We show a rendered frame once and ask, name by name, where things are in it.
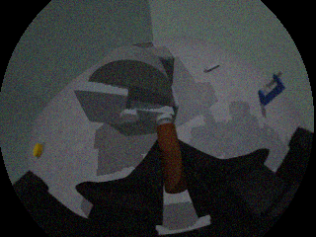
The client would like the yellow short cylinder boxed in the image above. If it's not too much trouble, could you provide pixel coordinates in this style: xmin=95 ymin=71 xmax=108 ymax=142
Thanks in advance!
xmin=33 ymin=143 xmax=43 ymax=157

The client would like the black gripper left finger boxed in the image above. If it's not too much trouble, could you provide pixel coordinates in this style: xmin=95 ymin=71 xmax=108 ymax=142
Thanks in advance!
xmin=75 ymin=139 xmax=165 ymax=226

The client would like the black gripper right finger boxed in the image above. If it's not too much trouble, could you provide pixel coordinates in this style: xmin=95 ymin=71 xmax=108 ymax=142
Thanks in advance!
xmin=178 ymin=138 xmax=270 ymax=217

